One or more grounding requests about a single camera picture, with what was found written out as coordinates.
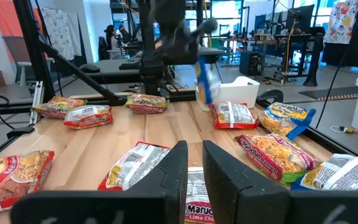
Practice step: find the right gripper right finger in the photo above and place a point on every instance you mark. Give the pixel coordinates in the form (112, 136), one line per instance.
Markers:
(244, 202)

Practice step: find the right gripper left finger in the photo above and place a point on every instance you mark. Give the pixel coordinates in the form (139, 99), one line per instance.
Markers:
(154, 202)

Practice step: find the red beef ramen pack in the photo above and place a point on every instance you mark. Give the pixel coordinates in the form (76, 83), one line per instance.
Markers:
(132, 165)
(233, 115)
(8, 180)
(87, 116)

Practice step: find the lime chili shrimp ramen pack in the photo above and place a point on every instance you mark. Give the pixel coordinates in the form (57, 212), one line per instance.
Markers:
(57, 107)
(197, 199)
(275, 155)
(146, 103)

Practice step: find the blue chicken ramen pack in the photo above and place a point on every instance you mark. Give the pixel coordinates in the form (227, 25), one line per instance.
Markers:
(205, 81)
(284, 118)
(343, 172)

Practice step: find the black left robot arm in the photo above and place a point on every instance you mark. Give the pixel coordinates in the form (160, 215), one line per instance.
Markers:
(149, 68)

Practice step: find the black keyboard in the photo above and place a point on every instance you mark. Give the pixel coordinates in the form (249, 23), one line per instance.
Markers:
(130, 63)

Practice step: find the person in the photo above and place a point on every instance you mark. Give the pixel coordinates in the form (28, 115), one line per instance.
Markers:
(123, 33)
(112, 40)

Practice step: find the black desk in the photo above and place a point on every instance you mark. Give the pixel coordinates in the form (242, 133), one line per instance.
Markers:
(110, 70)

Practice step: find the black computer tower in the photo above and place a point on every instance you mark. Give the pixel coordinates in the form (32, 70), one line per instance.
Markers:
(250, 63)

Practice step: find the black office chair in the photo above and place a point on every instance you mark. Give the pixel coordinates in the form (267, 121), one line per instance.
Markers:
(103, 48)

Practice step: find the white plastic bin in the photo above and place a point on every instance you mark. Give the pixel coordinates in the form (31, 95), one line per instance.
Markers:
(241, 93)

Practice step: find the black computer mouse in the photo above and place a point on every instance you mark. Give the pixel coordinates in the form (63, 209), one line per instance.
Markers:
(89, 68)

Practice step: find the black table clamp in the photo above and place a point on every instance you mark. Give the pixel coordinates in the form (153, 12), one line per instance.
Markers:
(20, 131)
(270, 95)

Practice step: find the black metal workbench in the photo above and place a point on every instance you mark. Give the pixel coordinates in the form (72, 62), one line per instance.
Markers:
(291, 39)

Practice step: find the white patterned hanging cloth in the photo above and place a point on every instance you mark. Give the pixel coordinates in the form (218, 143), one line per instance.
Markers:
(61, 31)

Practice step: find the black monitor on stand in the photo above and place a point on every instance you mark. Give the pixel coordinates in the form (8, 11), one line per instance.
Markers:
(300, 18)

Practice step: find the black mat with hazard stripe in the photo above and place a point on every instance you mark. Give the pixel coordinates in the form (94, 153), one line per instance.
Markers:
(331, 93)

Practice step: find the grey chair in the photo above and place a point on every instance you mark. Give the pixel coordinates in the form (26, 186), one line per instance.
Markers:
(23, 62)

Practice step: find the floral fruit print cloth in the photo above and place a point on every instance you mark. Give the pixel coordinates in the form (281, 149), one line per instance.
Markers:
(342, 21)

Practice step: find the black pedestal post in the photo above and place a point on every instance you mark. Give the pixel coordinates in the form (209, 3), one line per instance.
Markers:
(314, 59)

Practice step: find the silver aluminium bracket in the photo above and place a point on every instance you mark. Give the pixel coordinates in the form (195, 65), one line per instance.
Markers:
(37, 102)

